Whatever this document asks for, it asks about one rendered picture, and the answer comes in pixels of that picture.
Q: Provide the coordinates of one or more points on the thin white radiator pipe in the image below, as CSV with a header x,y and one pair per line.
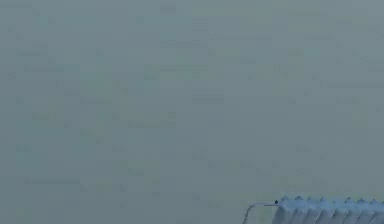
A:
x,y
255,205

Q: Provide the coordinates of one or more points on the pale blue ribbed radiator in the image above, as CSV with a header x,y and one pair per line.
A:
x,y
326,211

